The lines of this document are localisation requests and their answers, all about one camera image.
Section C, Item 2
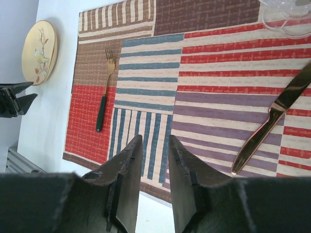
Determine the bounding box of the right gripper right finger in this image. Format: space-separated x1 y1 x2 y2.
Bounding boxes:
169 135 311 233

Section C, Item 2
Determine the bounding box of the patchwork striped placemat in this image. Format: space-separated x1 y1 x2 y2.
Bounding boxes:
63 0 311 201

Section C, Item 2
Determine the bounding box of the round wooden plate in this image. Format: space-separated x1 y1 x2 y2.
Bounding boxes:
21 20 58 86

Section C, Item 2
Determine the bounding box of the clear glass cup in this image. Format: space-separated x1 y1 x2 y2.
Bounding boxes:
259 0 311 39

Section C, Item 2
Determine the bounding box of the brown wooden knife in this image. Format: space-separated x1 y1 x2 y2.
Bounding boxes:
231 63 311 175

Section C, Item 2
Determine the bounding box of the aluminium front rail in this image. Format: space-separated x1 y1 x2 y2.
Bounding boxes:
5 147 45 174

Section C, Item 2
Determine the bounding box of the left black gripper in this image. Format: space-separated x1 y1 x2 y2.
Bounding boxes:
0 82 38 118

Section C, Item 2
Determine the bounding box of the dark handled fork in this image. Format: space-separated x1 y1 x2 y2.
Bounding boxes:
96 49 116 133

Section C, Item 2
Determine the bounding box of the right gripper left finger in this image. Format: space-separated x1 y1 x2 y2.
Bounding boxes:
0 135 143 233

